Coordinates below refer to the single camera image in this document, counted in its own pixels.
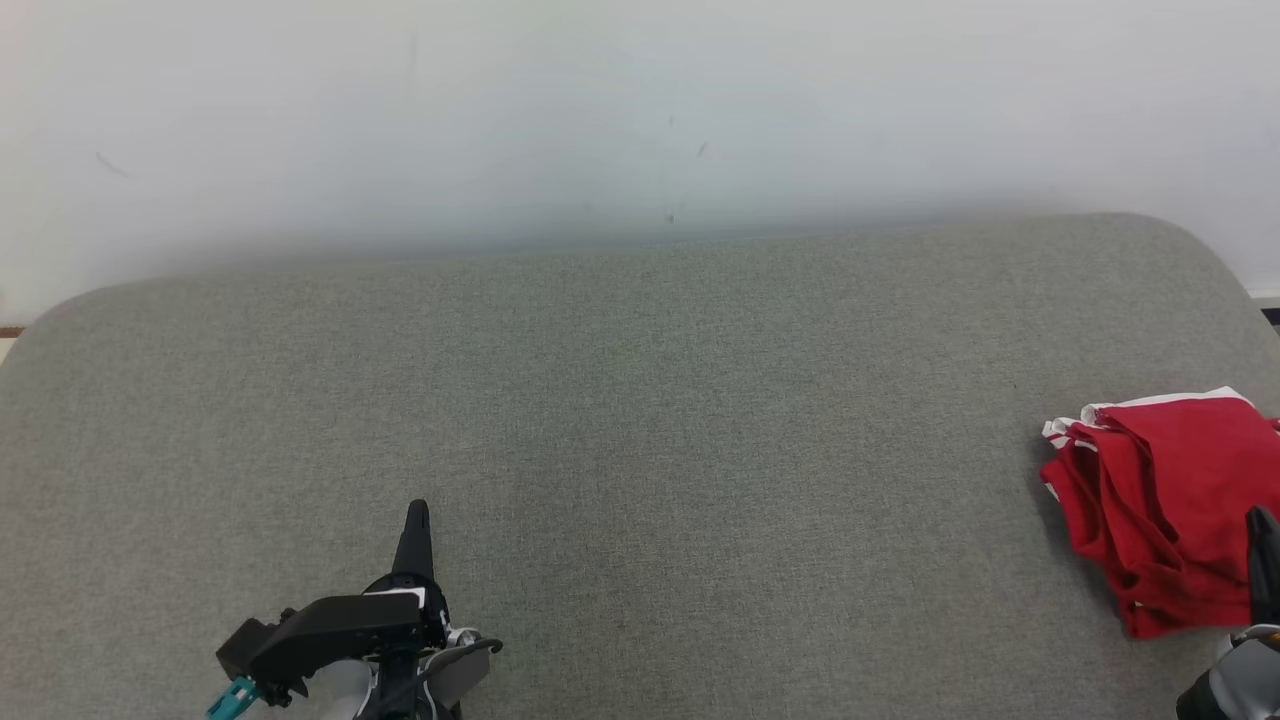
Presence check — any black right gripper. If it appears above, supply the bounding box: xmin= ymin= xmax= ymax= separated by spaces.
xmin=1174 ymin=505 xmax=1280 ymax=720

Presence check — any grey fabric sofa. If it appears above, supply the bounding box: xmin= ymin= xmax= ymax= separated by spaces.
xmin=0 ymin=212 xmax=1280 ymax=720

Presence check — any thin black cable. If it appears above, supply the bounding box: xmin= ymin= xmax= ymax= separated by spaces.
xmin=380 ymin=638 xmax=504 ymax=720

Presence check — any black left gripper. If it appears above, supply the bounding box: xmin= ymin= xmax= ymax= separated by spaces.
xmin=363 ymin=499 xmax=483 ymax=653

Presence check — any black cable with teal plug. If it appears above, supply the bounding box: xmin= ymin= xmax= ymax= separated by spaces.
xmin=205 ymin=677 xmax=263 ymax=720

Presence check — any red and white basketball jersey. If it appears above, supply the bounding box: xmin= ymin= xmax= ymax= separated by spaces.
xmin=1040 ymin=386 xmax=1280 ymax=641

